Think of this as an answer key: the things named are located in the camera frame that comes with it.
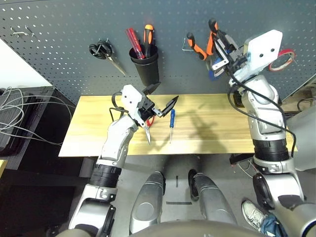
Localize orange black screwdriver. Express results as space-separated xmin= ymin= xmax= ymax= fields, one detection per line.
xmin=143 ymin=24 xmax=156 ymax=59

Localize metal wire loop holder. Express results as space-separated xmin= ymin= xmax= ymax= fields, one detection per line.
xmin=182 ymin=36 xmax=198 ymax=51

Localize silver right robot leg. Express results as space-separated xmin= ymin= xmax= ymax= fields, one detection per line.
xmin=188 ymin=169 xmax=237 ymax=225

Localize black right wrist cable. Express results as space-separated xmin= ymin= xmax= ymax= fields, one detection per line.
xmin=227 ymin=71 xmax=297 ymax=158

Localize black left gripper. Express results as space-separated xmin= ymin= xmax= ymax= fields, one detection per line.
xmin=137 ymin=82 xmax=180 ymax=121

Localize silver robot leg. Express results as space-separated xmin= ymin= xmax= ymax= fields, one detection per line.
xmin=129 ymin=171 xmax=165 ymax=234
xmin=188 ymin=169 xmax=237 ymax=225

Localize blue tape roll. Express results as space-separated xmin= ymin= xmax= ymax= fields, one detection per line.
xmin=208 ymin=56 xmax=223 ymax=81

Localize light wooden plank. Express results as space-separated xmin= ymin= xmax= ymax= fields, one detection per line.
xmin=0 ymin=159 xmax=8 ymax=178

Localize red handled screwdriver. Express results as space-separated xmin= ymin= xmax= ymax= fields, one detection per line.
xmin=125 ymin=28 xmax=146 ymax=60

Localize red tape roll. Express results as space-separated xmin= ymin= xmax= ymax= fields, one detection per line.
xmin=268 ymin=48 xmax=297 ymax=72

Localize white floor cable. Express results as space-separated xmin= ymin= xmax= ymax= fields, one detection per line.
xmin=238 ymin=160 xmax=257 ymax=178

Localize grey robot torso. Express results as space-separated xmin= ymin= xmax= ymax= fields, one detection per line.
xmin=56 ymin=220 xmax=262 ymax=237

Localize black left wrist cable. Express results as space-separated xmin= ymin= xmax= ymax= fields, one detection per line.
xmin=109 ymin=91 xmax=129 ymax=121

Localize black cup holder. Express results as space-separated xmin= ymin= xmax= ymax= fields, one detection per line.
xmin=129 ymin=44 xmax=160 ymax=86

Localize black cable loop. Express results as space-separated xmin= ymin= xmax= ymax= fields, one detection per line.
xmin=297 ymin=97 xmax=316 ymax=112

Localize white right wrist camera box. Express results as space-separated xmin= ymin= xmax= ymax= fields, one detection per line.
xmin=243 ymin=29 xmax=283 ymax=82

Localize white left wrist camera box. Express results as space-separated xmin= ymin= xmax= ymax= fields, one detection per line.
xmin=120 ymin=84 xmax=146 ymax=128

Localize black storage rack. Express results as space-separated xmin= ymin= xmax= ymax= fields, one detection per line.
xmin=0 ymin=87 xmax=56 ymax=171

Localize blue handled screwdriver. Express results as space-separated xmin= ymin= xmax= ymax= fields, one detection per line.
xmin=169 ymin=109 xmax=176 ymax=144

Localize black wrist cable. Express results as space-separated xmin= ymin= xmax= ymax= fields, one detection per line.
xmin=109 ymin=91 xmax=129 ymax=121
xmin=227 ymin=71 xmax=297 ymax=158

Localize red handled scissors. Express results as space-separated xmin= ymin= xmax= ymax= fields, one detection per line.
xmin=145 ymin=116 xmax=156 ymax=146

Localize light grey cover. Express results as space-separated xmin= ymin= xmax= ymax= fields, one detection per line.
xmin=287 ymin=103 xmax=316 ymax=172

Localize grey cable bundle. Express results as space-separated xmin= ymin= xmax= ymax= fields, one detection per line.
xmin=0 ymin=87 xmax=76 ymax=146

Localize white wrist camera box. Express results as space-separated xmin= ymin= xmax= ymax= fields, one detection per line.
xmin=243 ymin=29 xmax=283 ymax=82
xmin=120 ymin=84 xmax=146 ymax=128

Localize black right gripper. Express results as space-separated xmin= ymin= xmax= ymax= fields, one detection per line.
xmin=211 ymin=29 xmax=247 ymax=74

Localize black handled scissors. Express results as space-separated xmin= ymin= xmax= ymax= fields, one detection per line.
xmin=88 ymin=38 xmax=127 ymax=76

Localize grey perforated pegboard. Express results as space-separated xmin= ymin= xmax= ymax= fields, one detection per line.
xmin=0 ymin=0 xmax=316 ymax=104

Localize white sneaker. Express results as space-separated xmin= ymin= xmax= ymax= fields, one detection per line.
xmin=241 ymin=199 xmax=267 ymax=232

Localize orange black needle-nose pliers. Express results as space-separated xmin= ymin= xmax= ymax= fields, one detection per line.
xmin=186 ymin=17 xmax=220 ymax=71

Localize black plastic case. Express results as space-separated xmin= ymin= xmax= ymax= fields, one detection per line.
xmin=233 ymin=92 xmax=245 ymax=107

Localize silver left robot leg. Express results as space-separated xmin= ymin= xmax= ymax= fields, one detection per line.
xmin=129 ymin=171 xmax=165 ymax=234

